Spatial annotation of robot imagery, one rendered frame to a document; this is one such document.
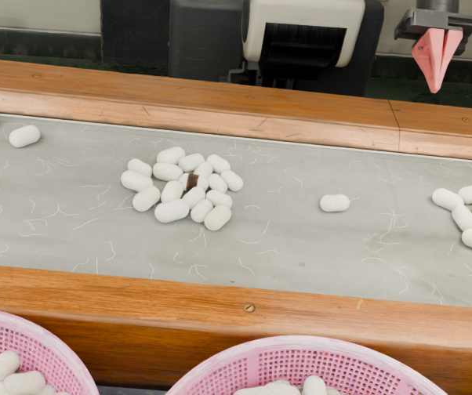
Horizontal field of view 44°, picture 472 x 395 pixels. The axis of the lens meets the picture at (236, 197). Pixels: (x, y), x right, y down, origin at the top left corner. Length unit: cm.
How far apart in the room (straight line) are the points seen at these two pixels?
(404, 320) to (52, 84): 56
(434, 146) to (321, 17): 45
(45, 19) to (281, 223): 224
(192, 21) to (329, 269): 99
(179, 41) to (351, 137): 78
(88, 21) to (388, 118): 205
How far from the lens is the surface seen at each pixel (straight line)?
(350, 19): 122
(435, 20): 85
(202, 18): 149
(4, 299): 53
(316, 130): 81
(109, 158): 73
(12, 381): 50
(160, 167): 69
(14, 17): 281
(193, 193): 65
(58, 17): 277
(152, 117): 80
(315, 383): 51
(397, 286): 61
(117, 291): 53
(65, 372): 49
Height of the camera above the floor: 114
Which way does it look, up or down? 36 degrees down
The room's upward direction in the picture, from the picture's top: 7 degrees clockwise
